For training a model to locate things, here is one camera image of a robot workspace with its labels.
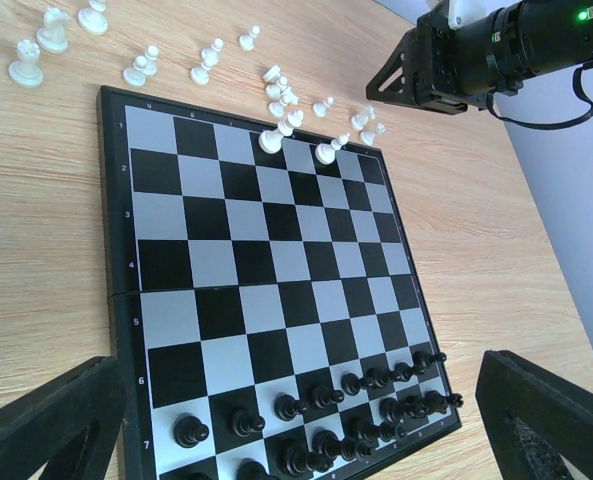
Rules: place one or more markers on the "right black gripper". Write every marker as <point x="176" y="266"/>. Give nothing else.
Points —
<point x="438" y="69"/>

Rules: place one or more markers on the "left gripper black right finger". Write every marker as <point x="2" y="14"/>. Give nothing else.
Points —
<point x="536" y="422"/>

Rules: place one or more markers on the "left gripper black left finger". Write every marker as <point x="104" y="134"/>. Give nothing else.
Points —
<point x="68" y="427"/>

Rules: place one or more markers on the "white chess piece cluster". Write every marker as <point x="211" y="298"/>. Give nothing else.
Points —
<point x="325" y="153"/>

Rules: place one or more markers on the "white king chess piece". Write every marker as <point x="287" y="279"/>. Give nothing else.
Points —
<point x="270" y="141"/>

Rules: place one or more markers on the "black king chess piece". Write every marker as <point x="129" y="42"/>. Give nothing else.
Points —
<point x="362" y="428"/>

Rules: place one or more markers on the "black queen chess piece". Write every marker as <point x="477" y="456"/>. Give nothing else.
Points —
<point x="327" y="443"/>

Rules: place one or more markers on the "black bishop chess piece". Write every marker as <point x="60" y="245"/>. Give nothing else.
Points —
<point x="296" y="460"/>

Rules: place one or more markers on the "black knight chess piece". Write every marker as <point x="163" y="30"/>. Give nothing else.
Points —
<point x="252" y="470"/>

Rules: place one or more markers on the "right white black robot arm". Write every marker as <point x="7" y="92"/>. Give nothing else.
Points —
<point x="557" y="35"/>

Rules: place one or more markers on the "white chess piece far right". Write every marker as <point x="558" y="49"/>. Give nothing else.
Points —
<point x="359" y="120"/>

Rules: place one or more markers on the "black chess piece right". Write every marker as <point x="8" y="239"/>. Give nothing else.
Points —
<point x="435" y="402"/>

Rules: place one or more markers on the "white queen chess piece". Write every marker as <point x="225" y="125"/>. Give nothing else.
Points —
<point x="276" y="82"/>

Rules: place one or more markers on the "white chess piece left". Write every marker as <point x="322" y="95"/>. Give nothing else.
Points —
<point x="52" y="35"/>

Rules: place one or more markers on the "white chess piece leftmost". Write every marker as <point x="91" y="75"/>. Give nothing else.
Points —
<point x="25" y="70"/>

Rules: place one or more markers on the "white pawn near right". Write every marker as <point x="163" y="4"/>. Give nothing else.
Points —
<point x="321" y="108"/>

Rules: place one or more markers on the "black pawn rightmost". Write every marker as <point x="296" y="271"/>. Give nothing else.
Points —
<point x="423" y="360"/>

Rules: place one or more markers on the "black pawn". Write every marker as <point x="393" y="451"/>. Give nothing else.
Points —
<point x="189" y="431"/>
<point x="245" y="423"/>
<point x="286" y="407"/>
<point x="382" y="377"/>
<point x="403" y="372"/>
<point x="322" y="396"/>
<point x="352" y="385"/>
<point x="423" y="360"/>

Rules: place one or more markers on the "white pawn right centre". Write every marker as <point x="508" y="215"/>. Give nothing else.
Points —
<point x="277" y="108"/>

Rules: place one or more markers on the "black pawn middle right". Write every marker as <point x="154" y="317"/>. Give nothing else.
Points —
<point x="403" y="372"/>

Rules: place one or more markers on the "white pawn top centre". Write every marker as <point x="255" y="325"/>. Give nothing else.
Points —
<point x="247" y="40"/>

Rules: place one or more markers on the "black pawn lower right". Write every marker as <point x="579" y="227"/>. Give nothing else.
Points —
<point x="382" y="377"/>

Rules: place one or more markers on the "black pawn front left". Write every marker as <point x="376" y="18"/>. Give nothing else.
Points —
<point x="352" y="385"/>

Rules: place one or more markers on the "white pawn extra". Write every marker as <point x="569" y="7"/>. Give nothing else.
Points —
<point x="151" y="54"/>

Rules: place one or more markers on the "black and white chessboard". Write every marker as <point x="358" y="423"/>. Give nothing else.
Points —
<point x="235" y="276"/>

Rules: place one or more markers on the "white pawn far left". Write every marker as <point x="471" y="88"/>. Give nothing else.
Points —
<point x="92" y="18"/>

